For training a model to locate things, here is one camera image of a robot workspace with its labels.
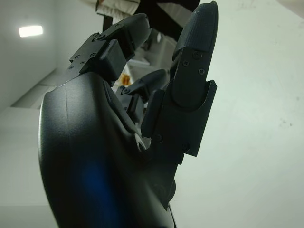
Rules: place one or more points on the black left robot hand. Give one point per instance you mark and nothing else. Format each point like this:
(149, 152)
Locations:
(95, 142)

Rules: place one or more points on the person, beige sweater, black trousers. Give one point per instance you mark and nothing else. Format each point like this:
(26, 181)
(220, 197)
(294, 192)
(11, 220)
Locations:
(114, 6)

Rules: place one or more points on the rectangular ceiling light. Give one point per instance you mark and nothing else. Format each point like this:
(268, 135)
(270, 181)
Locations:
(31, 31)

